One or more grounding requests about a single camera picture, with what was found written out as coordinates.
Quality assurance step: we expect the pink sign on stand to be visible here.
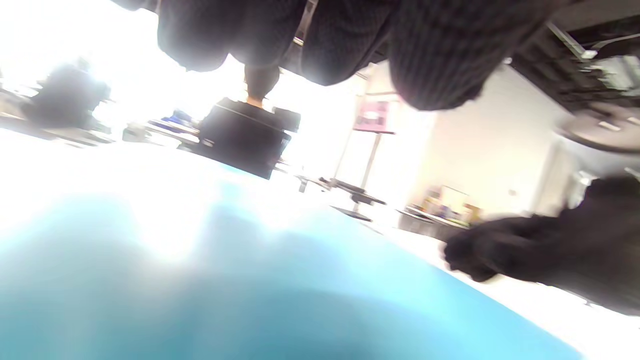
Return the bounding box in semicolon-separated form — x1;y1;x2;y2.
330;97;401;223

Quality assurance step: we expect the person's right forearm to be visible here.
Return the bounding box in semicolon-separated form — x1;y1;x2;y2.
244;65;281;109

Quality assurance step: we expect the cluttered desk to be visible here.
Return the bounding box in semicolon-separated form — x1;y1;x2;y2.
397;185;484;242

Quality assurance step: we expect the person's left hand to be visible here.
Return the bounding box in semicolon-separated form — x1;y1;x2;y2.
110;0;640;317

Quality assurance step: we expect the blue file box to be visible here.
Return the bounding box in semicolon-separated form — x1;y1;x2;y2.
0;175;586;360

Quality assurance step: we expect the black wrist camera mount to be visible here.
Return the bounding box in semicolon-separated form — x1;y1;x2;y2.
195;97;302;180

